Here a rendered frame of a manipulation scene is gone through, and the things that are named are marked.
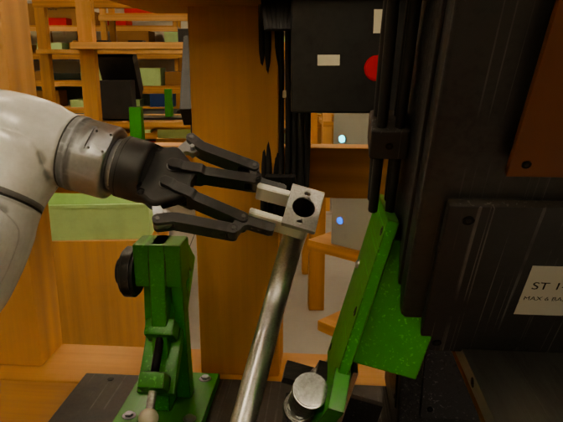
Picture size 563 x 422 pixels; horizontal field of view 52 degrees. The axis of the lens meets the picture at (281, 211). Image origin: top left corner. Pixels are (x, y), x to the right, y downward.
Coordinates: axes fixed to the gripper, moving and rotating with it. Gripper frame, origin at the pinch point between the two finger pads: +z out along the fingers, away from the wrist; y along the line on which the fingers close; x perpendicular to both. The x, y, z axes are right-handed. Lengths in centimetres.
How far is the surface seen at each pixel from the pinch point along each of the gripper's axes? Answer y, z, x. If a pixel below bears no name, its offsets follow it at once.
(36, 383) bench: -21, -33, 46
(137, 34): 454, -243, 489
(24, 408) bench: -25, -31, 40
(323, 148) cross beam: 25.8, 3.6, 21.4
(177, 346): -12.9, -9.6, 25.0
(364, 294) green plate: -10.7, 10.2, -7.8
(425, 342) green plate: -12.5, 17.9, -4.4
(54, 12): 634, -483, 696
